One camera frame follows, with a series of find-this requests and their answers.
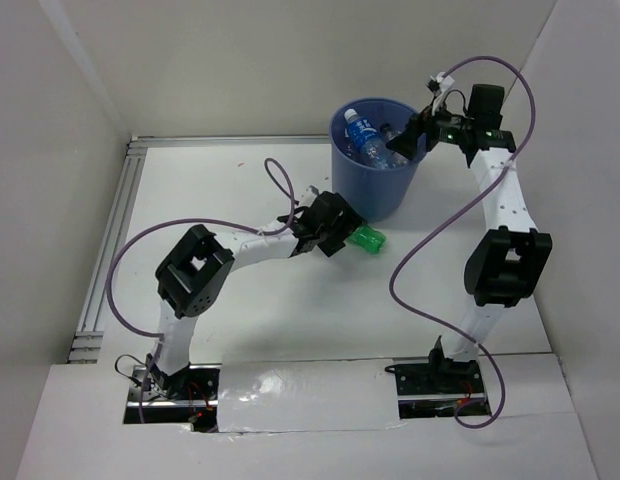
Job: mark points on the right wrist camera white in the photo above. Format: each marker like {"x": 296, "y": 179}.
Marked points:
{"x": 439, "y": 85}

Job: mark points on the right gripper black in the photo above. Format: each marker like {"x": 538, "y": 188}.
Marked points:
{"x": 406, "y": 143}

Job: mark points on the green plastic bottle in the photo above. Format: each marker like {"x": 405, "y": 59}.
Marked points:
{"x": 368, "y": 239}

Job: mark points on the large bottle blue label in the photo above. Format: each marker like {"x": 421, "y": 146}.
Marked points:
{"x": 367, "y": 141}

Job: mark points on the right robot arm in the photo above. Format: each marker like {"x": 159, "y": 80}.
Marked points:
{"x": 506, "y": 265}

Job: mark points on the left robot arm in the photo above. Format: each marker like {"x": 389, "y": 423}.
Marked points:
{"x": 192, "y": 275}

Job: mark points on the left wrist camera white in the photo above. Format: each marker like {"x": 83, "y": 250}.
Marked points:
{"x": 312, "y": 192}

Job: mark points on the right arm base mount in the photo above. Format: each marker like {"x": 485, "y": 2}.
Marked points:
{"x": 423, "y": 392}

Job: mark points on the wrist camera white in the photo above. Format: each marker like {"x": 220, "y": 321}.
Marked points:
{"x": 312, "y": 192}
{"x": 439, "y": 85}

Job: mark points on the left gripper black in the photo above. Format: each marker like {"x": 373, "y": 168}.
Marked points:
{"x": 346, "y": 222}

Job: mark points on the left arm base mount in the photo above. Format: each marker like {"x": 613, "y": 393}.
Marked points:
{"x": 194, "y": 403}

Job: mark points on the blue plastic bin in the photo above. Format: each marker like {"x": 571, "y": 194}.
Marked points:
{"x": 374, "y": 194}

